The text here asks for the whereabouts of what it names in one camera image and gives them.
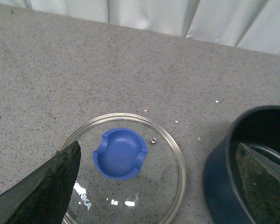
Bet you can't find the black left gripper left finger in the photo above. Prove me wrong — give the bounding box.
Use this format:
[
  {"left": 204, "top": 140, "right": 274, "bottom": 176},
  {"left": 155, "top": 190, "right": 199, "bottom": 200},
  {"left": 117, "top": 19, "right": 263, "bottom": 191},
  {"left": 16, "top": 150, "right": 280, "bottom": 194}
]
[{"left": 0, "top": 141, "right": 81, "bottom": 224}]

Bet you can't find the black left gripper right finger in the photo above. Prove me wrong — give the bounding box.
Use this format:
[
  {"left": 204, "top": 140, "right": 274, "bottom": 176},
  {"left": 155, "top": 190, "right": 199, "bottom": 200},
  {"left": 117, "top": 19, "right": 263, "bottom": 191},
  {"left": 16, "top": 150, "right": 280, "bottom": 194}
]
[{"left": 235, "top": 143, "right": 280, "bottom": 224}]

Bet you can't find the glass lid with blue knob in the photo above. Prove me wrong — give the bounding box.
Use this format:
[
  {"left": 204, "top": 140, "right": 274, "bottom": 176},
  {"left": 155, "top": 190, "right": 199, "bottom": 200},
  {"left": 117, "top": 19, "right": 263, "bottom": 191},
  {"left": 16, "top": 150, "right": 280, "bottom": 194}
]
[{"left": 63, "top": 113, "right": 186, "bottom": 224}]

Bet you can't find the dark blue saucepan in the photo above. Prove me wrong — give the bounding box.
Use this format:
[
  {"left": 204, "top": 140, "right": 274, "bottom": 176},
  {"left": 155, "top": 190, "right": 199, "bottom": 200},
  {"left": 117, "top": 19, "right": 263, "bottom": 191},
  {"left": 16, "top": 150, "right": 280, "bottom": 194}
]
[{"left": 203, "top": 105, "right": 280, "bottom": 224}]

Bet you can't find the white curtain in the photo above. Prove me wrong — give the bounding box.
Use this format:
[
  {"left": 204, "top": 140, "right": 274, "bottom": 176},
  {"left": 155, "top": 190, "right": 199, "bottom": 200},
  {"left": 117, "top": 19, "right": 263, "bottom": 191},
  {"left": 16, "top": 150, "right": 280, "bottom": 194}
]
[{"left": 23, "top": 0, "right": 280, "bottom": 58}]

